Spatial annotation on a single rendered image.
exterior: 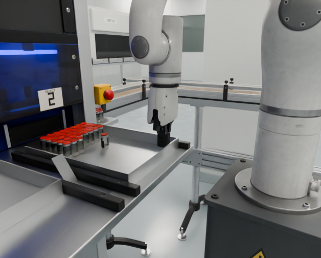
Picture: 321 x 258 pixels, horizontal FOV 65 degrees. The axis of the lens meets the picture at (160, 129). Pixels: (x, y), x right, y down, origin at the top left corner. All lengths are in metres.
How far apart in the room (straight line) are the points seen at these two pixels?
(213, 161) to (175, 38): 1.13
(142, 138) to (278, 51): 0.49
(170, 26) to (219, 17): 1.51
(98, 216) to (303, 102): 0.42
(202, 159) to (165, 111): 1.05
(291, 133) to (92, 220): 0.40
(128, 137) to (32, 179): 0.34
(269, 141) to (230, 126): 1.61
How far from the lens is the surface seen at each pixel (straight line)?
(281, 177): 0.57
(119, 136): 0.86
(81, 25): 0.94
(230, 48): 2.08
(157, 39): 0.56
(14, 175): 0.68
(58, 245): 0.45
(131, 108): 1.38
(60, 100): 0.87
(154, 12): 0.56
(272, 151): 0.56
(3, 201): 0.60
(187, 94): 1.54
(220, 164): 1.62
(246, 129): 2.14
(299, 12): 0.45
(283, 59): 0.49
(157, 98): 0.63
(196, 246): 1.74
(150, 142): 0.80
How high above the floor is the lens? 1.17
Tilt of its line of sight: 18 degrees down
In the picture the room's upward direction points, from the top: straight up
